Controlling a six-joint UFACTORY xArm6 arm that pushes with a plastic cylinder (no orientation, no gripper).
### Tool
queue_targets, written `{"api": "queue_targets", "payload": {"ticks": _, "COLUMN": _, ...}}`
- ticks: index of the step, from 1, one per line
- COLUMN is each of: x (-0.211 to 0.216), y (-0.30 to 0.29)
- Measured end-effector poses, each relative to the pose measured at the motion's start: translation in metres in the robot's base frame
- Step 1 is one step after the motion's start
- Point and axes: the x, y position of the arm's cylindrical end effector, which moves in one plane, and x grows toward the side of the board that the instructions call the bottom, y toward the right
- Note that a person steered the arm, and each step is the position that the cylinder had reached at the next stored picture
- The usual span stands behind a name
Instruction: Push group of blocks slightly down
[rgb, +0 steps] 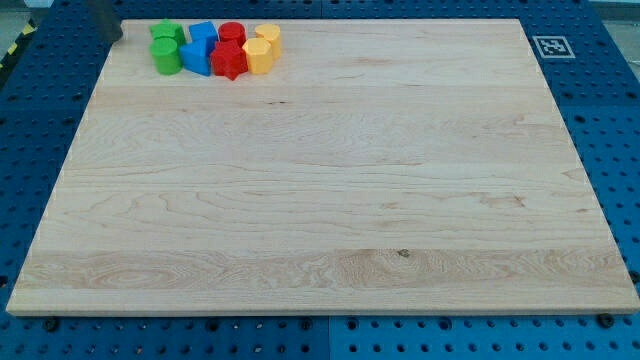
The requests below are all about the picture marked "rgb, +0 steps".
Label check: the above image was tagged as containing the large wooden board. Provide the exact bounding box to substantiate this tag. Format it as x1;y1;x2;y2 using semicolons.
7;19;639;317

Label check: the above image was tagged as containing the yellow hexagon block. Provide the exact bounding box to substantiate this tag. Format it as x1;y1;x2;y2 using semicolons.
243;38;274;74

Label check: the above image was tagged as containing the red star block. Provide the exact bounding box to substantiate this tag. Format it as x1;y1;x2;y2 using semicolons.
209;41;248;81

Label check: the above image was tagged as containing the yellow heart block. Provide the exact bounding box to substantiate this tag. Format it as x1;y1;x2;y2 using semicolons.
255;23;282;60

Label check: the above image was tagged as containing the red cylinder block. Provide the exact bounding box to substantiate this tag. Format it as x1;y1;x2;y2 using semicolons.
218;21;246;47

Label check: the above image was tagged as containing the blue triangle block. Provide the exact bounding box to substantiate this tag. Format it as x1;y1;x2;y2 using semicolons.
179;40;211;76

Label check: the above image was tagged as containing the blue cube block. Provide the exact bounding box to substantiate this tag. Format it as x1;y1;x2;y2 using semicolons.
189;21;219;54

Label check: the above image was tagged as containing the green cylinder block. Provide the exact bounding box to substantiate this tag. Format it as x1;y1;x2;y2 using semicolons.
149;38;182;75

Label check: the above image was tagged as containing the green star block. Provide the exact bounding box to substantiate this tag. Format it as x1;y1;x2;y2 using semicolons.
149;19;186;46

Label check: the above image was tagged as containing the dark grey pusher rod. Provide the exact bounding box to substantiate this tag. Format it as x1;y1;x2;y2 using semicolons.
85;0;123;44

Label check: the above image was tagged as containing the white fiducial marker tag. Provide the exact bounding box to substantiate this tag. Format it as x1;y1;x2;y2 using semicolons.
533;35;575;59

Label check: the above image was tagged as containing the black bolt left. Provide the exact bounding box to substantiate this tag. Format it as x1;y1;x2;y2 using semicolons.
42;317;60;333

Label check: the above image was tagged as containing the black bolt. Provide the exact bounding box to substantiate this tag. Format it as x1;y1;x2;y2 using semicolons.
596;313;615;329
42;317;60;333

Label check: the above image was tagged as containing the black bolt right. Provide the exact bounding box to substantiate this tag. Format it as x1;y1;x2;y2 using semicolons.
596;313;615;329

